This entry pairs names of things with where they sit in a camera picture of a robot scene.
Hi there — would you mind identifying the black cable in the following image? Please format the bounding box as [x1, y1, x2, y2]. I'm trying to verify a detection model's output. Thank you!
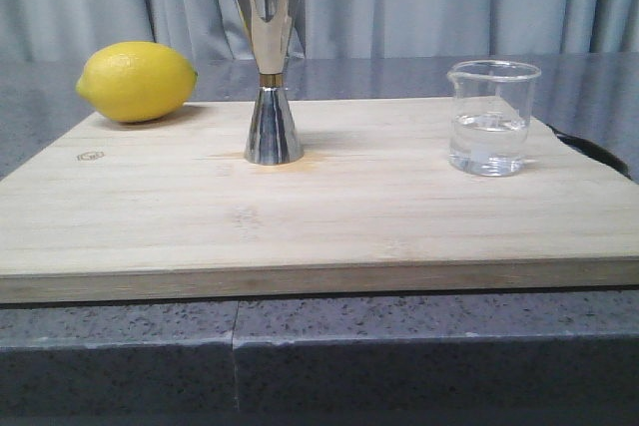
[546, 123, 632, 179]

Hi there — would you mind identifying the clear glass beaker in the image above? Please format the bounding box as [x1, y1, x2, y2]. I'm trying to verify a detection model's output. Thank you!
[447, 59, 541, 177]

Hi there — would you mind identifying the light wooden cutting board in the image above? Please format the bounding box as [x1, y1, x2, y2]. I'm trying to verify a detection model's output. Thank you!
[1, 98, 638, 303]

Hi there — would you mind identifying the yellow lemon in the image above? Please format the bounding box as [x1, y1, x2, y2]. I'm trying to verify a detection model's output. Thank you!
[76, 41, 198, 123]

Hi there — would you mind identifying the steel double jigger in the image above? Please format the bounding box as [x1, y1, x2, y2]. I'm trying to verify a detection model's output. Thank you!
[235, 0, 304, 166]

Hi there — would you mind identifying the grey curtain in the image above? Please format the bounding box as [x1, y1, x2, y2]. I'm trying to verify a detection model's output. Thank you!
[1, 0, 638, 61]

